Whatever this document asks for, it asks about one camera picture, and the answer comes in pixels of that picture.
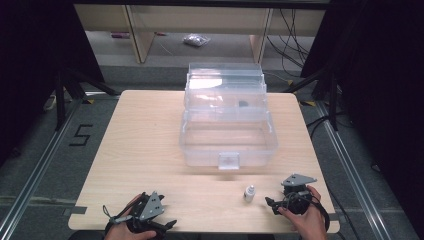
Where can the clear plastic bag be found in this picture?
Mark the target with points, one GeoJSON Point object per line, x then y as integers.
{"type": "Point", "coordinates": [196, 40]}

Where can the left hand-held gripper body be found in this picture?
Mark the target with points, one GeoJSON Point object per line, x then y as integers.
{"type": "Point", "coordinates": [151, 206]}

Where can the black metal stand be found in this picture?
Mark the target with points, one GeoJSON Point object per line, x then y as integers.
{"type": "Point", "coordinates": [332, 100]}
{"type": "Point", "coordinates": [60, 100]}

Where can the clear plastic storage box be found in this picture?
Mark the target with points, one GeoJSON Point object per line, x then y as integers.
{"type": "Point", "coordinates": [230, 151]}

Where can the metal floor rail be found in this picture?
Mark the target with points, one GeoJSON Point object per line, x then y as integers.
{"type": "Point", "coordinates": [353, 173]}
{"type": "Point", "coordinates": [36, 170]}

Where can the black curtain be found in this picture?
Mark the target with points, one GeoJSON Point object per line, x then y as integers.
{"type": "Point", "coordinates": [383, 66]}
{"type": "Point", "coordinates": [33, 50]}

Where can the person's left hand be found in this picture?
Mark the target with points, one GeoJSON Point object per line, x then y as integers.
{"type": "Point", "coordinates": [121, 232]}

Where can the light wooden shelf unit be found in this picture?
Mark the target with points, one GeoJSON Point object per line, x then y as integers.
{"type": "Point", "coordinates": [140, 20]}

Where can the person's right hand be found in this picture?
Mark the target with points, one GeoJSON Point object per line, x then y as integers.
{"type": "Point", "coordinates": [308, 225]}

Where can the small white dropper bottle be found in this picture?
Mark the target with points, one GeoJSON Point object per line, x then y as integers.
{"type": "Point", "coordinates": [249, 194]}

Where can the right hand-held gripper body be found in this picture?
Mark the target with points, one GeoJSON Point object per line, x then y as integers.
{"type": "Point", "coordinates": [295, 195]}

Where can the small pink item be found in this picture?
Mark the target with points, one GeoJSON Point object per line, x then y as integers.
{"type": "Point", "coordinates": [120, 34]}

